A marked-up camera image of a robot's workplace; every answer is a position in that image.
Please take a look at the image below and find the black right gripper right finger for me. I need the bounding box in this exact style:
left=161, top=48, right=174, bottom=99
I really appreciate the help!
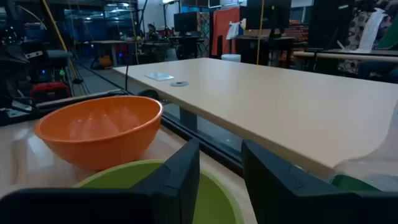
left=241, top=139, right=398, bottom=224

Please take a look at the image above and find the clear spray bottle green label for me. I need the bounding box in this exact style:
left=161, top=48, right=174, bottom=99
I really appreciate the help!
left=328, top=101, right=398, bottom=192

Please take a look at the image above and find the orange plastic bowl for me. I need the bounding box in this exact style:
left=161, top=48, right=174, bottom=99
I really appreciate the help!
left=34, top=95, right=164, bottom=171

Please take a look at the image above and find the red equipment frame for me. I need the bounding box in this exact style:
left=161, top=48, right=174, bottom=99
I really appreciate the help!
left=29, top=82, right=72, bottom=102

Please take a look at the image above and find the yellow cable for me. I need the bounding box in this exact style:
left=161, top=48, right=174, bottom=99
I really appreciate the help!
left=41, top=0, right=80, bottom=82

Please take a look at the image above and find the orange hanging cloth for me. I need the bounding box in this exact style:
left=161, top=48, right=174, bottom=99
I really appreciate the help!
left=211, top=7, right=241, bottom=57

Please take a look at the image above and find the white flat card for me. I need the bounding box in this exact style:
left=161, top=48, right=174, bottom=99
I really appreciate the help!
left=144, top=72, right=175, bottom=82

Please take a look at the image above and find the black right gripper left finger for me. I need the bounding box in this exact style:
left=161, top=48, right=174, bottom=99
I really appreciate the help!
left=0, top=139, right=201, bottom=224

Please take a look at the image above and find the beige neighbouring table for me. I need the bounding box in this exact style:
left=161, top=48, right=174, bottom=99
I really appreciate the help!
left=113, top=57, right=398, bottom=180

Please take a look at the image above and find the black computer monitor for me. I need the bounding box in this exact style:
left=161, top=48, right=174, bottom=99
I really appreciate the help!
left=173, top=11, right=198, bottom=34

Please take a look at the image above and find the green plastic bowl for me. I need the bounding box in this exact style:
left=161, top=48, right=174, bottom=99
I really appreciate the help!
left=73, top=159, right=245, bottom=224

